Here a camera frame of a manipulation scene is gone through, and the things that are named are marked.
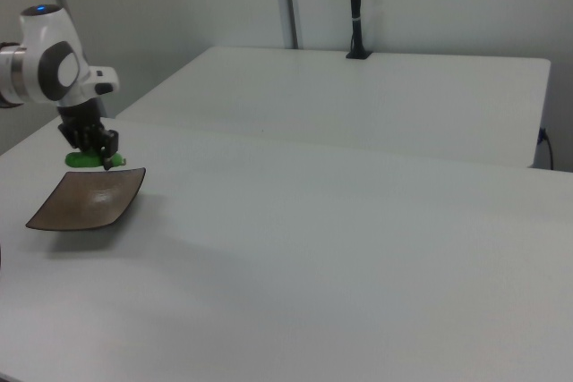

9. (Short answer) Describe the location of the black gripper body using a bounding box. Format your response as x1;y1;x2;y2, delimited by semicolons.
56;98;107;136

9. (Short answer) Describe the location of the black camera pole, white band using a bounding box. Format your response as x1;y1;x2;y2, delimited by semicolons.
345;0;372;62

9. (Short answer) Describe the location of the black hanging wall cable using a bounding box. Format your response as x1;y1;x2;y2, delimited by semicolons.
538;125;555;171

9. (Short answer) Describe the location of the green chili pepper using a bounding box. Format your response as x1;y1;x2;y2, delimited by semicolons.
64;150;128;171

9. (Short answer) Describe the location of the square brown ceramic plate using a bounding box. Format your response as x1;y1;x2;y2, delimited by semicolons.
24;166;148;233

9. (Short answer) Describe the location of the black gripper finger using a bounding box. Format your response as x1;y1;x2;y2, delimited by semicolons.
57;124;96;153
94;127;122;172

